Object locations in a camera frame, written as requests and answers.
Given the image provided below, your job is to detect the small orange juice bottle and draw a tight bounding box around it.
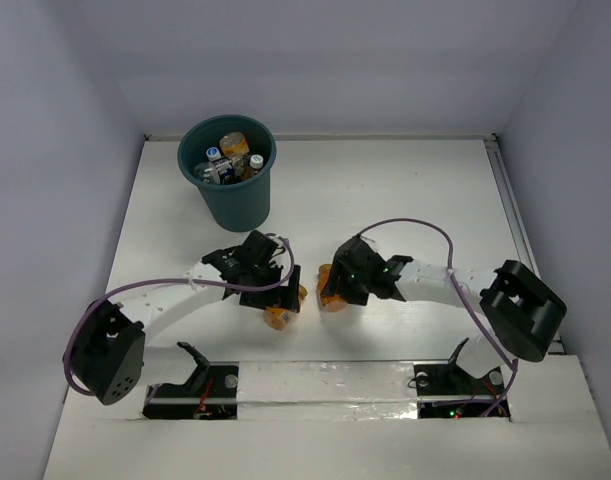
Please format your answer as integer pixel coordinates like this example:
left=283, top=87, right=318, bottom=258
left=263, top=285, right=308, bottom=331

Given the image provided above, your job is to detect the small orange patterned bottle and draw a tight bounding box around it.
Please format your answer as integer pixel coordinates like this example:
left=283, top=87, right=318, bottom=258
left=317, top=264, right=347, bottom=313

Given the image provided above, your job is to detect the small clear blue-label bottle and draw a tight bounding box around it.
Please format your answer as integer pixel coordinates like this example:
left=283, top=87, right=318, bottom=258
left=206, top=147, right=235, bottom=185

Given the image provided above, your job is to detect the clear plastic bottle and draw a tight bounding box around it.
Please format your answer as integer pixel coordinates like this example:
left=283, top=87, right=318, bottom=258
left=194, top=162, right=220, bottom=184

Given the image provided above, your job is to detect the long orange label bottle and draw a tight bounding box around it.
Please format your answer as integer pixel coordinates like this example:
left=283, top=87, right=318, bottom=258
left=241, top=154, right=265, bottom=181

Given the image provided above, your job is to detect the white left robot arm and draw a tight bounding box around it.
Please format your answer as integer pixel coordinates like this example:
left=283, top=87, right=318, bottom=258
left=62, top=230, right=302, bottom=406

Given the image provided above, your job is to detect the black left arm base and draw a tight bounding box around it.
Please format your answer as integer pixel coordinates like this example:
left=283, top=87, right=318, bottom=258
left=142, top=342, right=240, bottom=420

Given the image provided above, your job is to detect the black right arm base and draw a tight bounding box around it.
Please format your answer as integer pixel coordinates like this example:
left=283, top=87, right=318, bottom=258
left=407, top=339, right=510, bottom=420

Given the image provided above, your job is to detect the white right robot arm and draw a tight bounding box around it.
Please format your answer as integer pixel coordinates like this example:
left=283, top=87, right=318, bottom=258
left=318, top=235, right=567, bottom=392

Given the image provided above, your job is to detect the dark teal plastic bin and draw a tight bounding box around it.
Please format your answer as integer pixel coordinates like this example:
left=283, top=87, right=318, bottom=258
left=177, top=114, right=277, bottom=232

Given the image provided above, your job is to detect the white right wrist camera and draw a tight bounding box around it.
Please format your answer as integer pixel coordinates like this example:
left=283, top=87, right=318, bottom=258
left=357, top=235, right=379, bottom=253

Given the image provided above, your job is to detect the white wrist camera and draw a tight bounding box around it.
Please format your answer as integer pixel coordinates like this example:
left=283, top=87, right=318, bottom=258
left=265, top=233, right=289, bottom=255
left=357, top=235, right=379, bottom=253

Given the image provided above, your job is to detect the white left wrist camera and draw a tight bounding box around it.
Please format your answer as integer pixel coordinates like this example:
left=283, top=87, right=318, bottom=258
left=265, top=233, right=289, bottom=255

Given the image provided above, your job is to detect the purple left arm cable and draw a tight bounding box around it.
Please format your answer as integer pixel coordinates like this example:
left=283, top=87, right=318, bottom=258
left=63, top=232, right=295, bottom=399

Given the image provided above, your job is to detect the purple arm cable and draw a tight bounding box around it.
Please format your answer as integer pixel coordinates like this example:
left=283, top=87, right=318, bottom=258
left=63, top=232, right=295, bottom=399
left=357, top=217, right=520, bottom=419

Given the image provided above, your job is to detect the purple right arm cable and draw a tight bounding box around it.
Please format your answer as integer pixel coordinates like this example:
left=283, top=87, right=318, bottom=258
left=357, top=217, right=520, bottom=419

